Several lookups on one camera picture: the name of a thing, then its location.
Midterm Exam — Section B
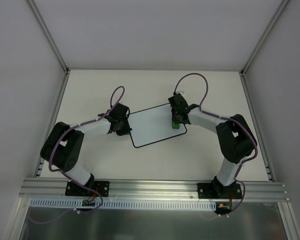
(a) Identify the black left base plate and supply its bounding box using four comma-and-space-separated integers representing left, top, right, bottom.
64, 180, 110, 197

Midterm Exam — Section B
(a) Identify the green whiteboard eraser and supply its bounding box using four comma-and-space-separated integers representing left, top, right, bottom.
171, 122, 181, 129

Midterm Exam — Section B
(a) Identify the aluminium frame post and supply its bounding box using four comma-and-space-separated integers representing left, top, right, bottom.
240, 0, 292, 182
24, 0, 70, 178

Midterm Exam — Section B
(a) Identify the white slotted cable duct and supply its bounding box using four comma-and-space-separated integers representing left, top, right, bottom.
29, 198, 217, 212

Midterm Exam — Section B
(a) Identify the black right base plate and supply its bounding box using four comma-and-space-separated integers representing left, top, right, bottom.
196, 180, 243, 200

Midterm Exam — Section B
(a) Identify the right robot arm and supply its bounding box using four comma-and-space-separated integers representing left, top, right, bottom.
168, 93, 258, 198

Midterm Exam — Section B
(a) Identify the aluminium mounting rail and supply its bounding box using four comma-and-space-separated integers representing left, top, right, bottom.
18, 177, 290, 202

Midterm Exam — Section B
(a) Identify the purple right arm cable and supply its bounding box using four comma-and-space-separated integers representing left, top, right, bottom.
173, 72, 259, 218

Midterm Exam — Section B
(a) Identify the small black-framed whiteboard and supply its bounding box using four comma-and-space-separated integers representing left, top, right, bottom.
128, 103, 187, 148

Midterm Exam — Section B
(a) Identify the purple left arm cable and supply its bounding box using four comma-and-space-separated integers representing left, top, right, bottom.
27, 86, 127, 224

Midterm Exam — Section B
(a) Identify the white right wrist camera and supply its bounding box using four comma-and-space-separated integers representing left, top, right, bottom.
175, 90, 185, 95

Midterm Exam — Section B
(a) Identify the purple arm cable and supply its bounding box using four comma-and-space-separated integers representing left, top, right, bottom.
27, 86, 127, 224
173, 72, 259, 218

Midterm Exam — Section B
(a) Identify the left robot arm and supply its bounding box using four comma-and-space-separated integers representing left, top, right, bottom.
40, 103, 132, 196

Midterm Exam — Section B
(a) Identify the left aluminium frame post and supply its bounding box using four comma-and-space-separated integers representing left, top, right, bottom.
24, 0, 70, 178

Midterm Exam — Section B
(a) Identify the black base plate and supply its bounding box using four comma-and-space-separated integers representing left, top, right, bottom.
196, 180, 243, 200
64, 180, 110, 197

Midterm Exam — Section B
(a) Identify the right aluminium frame post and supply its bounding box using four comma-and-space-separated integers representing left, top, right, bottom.
240, 0, 292, 182

